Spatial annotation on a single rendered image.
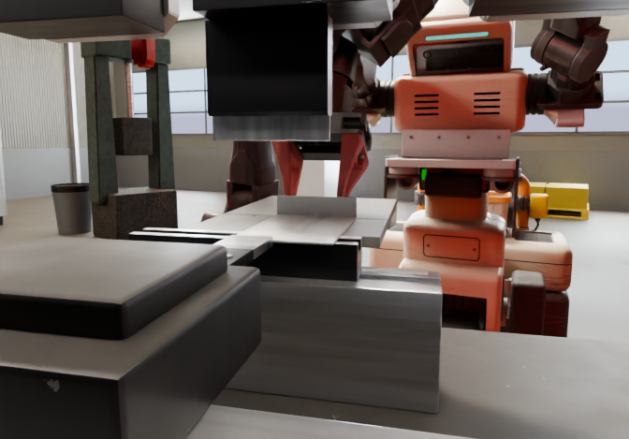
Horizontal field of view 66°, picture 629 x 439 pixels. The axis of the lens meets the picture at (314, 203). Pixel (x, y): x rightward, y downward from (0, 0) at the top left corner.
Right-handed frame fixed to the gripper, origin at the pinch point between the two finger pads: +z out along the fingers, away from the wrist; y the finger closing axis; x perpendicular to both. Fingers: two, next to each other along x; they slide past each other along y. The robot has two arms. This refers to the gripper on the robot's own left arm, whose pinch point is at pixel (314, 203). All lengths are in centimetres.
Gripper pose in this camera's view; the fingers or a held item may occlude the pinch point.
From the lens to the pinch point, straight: 51.7
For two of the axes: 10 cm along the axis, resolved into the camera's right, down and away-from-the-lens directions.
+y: 9.7, 0.4, -2.5
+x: 2.2, 3.5, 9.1
